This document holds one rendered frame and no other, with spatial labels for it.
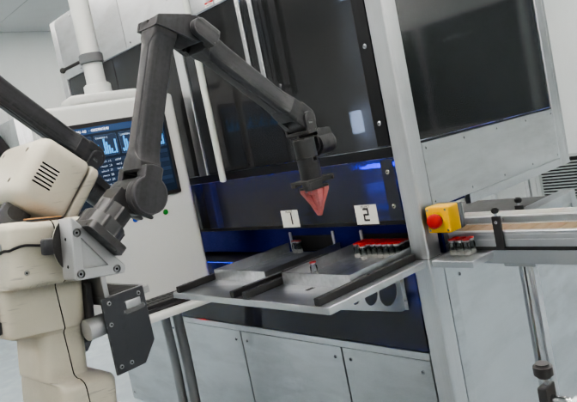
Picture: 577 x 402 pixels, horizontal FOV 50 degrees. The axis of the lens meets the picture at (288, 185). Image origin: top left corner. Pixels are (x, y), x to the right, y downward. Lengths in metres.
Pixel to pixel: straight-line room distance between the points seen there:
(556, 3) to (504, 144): 4.41
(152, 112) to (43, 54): 6.05
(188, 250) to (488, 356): 1.13
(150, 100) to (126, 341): 0.50
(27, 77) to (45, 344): 5.95
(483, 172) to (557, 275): 0.59
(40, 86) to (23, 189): 5.93
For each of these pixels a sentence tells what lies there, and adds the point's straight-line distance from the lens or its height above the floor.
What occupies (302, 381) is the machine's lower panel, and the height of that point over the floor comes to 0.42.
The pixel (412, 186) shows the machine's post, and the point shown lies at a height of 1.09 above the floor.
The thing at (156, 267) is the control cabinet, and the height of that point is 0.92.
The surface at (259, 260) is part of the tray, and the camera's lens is 2.16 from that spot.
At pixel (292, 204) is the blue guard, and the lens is 2.07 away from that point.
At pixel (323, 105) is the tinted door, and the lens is 1.91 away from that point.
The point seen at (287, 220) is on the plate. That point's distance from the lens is 2.10.
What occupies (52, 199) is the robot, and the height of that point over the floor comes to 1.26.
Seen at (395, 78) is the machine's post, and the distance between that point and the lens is 1.72.
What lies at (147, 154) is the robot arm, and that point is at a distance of 1.24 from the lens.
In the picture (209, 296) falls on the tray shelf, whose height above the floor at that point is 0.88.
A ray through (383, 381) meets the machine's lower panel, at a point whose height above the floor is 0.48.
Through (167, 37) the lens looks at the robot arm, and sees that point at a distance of 1.32.
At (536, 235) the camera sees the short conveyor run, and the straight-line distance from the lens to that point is 1.71.
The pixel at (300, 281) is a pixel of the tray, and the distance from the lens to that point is 1.73.
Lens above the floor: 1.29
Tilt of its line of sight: 4 degrees down
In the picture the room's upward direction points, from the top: 11 degrees counter-clockwise
